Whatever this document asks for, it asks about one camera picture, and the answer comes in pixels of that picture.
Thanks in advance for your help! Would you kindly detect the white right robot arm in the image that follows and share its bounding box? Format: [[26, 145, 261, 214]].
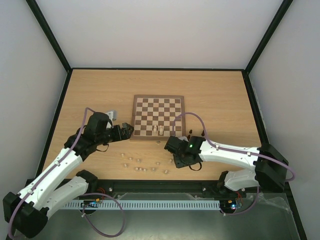
[[164, 136, 289, 196]]

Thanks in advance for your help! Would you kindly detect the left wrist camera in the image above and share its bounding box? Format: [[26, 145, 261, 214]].
[[106, 110, 118, 122]]

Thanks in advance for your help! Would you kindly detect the black frame post left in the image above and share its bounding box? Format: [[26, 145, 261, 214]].
[[25, 0, 72, 73]]

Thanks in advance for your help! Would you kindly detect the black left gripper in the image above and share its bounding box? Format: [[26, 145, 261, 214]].
[[97, 122, 135, 145]]

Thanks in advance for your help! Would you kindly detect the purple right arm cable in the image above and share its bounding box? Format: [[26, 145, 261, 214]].
[[172, 112, 297, 217]]

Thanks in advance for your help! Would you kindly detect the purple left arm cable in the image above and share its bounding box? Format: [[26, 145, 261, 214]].
[[7, 107, 96, 238]]

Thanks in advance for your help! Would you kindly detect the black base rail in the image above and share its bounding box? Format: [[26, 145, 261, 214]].
[[24, 178, 291, 198]]

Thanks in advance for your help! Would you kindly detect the wooden chess board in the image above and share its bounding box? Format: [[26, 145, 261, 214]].
[[130, 94, 186, 142]]

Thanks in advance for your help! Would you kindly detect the black frame post right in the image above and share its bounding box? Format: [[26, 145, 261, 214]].
[[244, 0, 294, 73]]

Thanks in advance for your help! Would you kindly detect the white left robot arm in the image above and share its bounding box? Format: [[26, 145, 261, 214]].
[[2, 111, 134, 239]]

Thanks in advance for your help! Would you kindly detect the white slotted cable duct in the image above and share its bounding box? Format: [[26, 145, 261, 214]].
[[62, 200, 221, 211]]

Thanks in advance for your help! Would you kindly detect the black frame post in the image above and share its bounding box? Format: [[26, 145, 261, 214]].
[[244, 0, 294, 73], [25, 0, 72, 73]]

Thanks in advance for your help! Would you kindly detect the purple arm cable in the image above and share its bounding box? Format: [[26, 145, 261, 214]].
[[7, 107, 96, 238], [172, 112, 297, 217]]

